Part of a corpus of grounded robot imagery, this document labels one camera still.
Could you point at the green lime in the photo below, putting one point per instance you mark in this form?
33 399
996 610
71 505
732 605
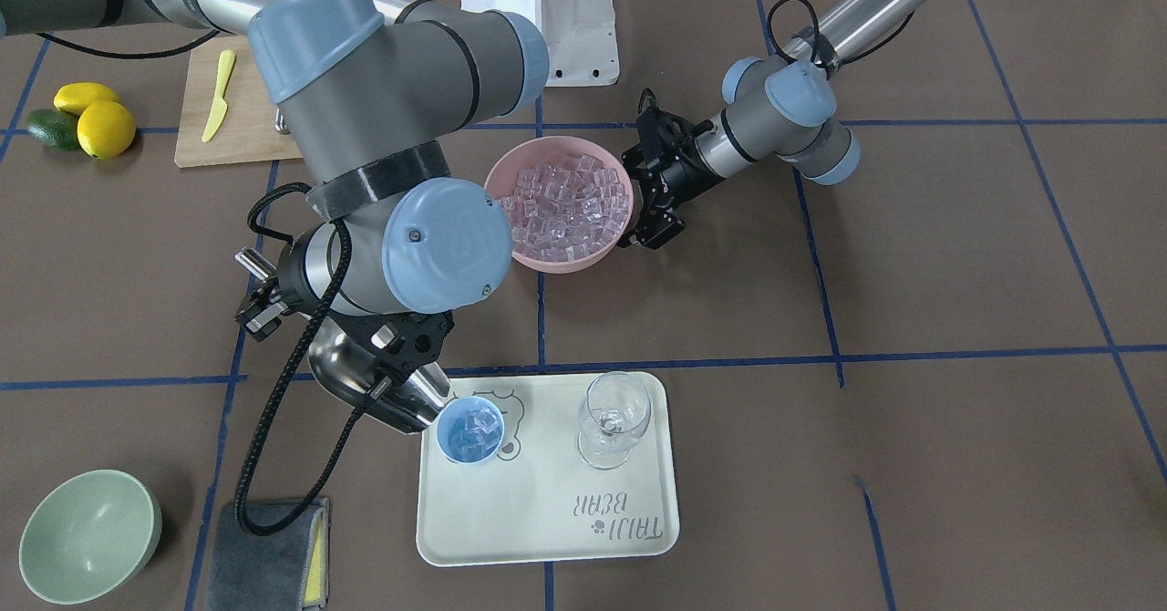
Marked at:
54 128

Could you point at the grey yellow sponge cloth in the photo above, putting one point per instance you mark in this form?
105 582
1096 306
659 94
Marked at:
284 571

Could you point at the stainless steel ice scoop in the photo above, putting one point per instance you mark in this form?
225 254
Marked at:
390 360

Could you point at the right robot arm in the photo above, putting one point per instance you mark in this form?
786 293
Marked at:
367 88

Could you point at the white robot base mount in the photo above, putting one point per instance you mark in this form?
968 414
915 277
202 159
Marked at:
580 35

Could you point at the ice cubes in cup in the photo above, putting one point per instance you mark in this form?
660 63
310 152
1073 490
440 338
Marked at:
476 434

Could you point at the wooden cutting board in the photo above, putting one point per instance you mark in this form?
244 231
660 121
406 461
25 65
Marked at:
247 133

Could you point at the clear wine glass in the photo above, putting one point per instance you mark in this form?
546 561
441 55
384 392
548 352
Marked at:
615 414

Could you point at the cream bear tray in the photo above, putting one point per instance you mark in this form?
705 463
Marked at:
537 500

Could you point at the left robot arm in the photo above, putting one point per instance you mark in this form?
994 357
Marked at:
780 106

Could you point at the clear ice cubes pile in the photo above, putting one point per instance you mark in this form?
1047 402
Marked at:
566 209

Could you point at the pink bowl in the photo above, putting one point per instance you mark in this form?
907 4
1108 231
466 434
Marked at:
534 151

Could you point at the green bowl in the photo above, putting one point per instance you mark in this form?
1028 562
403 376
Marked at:
89 536

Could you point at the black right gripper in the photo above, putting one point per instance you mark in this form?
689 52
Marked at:
294 280

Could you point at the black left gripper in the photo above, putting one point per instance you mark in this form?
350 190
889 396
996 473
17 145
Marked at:
677 176

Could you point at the whole yellow lemon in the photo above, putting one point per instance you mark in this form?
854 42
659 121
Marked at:
105 129

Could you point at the blue cup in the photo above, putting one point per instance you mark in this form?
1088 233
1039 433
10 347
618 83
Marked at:
453 411

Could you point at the yellow plastic knife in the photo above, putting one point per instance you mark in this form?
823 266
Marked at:
219 106

